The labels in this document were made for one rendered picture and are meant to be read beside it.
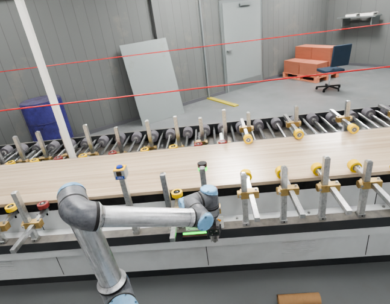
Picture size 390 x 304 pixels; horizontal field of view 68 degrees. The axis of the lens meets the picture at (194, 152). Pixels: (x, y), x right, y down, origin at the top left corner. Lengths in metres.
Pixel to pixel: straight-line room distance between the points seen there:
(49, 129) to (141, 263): 3.37
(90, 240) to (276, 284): 1.68
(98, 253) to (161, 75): 5.32
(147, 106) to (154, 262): 4.17
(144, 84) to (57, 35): 1.77
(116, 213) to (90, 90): 5.17
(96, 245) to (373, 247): 2.13
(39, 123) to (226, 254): 3.91
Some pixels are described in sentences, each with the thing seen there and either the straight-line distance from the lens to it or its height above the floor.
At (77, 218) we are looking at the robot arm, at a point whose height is 1.40.
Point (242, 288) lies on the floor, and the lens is 2.60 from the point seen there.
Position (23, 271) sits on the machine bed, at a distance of 3.11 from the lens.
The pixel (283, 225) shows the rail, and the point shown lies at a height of 0.70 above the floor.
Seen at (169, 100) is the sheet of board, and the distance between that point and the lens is 6.46.
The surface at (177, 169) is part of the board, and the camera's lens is 2.37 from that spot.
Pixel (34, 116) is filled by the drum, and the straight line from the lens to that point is 5.41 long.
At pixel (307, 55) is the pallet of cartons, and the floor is 0.56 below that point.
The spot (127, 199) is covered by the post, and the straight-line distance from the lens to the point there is 1.97.
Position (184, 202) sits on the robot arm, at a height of 1.18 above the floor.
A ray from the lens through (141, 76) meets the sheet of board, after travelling 6.27.
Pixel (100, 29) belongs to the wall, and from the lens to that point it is 6.27.
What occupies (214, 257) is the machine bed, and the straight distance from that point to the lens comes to 2.55.
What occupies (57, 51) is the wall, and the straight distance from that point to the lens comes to 6.10.
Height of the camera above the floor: 2.04
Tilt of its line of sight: 26 degrees down
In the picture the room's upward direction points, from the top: 8 degrees counter-clockwise
